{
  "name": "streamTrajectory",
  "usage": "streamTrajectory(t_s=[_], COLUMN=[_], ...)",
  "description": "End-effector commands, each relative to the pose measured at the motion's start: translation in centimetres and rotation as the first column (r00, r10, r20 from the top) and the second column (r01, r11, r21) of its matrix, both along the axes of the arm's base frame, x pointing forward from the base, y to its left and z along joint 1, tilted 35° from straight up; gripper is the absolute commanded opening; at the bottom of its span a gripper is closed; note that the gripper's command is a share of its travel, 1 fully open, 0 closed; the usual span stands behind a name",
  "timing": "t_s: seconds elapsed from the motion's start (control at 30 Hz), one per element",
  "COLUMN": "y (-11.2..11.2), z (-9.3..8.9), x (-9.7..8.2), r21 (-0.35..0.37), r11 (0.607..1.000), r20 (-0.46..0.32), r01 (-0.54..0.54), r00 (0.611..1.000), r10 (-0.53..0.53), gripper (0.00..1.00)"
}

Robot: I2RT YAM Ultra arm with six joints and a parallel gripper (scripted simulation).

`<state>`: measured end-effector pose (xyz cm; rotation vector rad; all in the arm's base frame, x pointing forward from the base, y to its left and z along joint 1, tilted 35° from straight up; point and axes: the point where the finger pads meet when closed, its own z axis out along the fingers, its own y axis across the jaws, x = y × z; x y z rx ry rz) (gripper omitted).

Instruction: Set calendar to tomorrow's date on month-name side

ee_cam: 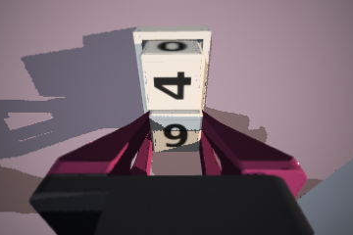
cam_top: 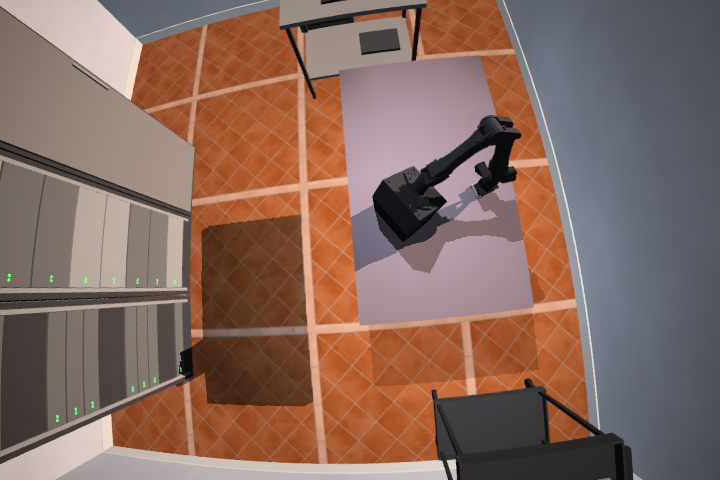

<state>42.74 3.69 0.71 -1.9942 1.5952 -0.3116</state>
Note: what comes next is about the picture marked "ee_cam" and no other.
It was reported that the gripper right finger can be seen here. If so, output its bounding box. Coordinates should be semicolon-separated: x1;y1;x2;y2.
199;111;307;198

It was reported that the cream number cube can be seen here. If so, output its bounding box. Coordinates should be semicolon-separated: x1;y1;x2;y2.
149;108;203;152
139;40;205;111

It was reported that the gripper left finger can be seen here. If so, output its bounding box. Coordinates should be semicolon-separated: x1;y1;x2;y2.
45;111;153;176

